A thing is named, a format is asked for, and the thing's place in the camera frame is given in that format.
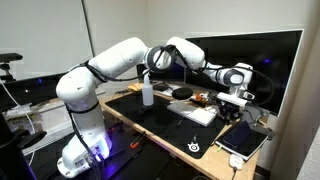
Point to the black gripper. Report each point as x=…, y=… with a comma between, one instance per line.
x=230, y=108

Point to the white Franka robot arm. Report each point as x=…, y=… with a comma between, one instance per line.
x=80, y=96

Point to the translucent white spray bottle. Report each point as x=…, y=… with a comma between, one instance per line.
x=148, y=95

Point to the dark smartphone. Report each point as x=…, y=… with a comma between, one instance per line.
x=236, y=135

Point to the grey metal tablet stand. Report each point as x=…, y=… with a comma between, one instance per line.
x=255, y=116

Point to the red snack packet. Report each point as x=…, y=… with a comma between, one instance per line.
x=201, y=97

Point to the white computer keyboard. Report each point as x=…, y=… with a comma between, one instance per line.
x=193, y=113

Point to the white tablet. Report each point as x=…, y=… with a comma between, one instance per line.
x=255, y=146

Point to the white charger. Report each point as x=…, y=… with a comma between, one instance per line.
x=236, y=161

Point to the round black pad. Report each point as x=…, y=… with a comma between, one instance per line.
x=182, y=93

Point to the black-framed monitor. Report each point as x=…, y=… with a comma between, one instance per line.
x=173, y=72

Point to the large white-framed monitor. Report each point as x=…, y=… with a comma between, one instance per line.
x=276, y=60

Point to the black desk mat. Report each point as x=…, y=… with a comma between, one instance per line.
x=156, y=130

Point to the black orange clamp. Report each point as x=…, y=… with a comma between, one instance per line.
x=136, y=141

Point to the orange cloth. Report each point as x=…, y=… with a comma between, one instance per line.
x=135, y=86

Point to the black perforated breadboard table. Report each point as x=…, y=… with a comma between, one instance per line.
x=140, y=163

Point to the black flat screen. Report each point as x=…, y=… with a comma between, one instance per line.
x=26, y=90

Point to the black equipment block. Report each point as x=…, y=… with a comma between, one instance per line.
x=13, y=153

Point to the black camera on tripod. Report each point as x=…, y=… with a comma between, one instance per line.
x=10, y=60

